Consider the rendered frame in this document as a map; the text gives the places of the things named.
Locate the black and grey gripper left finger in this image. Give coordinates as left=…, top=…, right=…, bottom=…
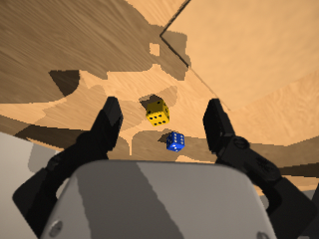
left=12, top=96, right=124, bottom=239

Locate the yellow die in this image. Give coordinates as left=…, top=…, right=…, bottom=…
left=146, top=100, right=169, bottom=126

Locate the blue die with white pips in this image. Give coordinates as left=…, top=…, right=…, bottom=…
left=166, top=132, right=184, bottom=152

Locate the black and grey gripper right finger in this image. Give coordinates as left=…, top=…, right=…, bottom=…
left=202, top=98, right=318, bottom=239

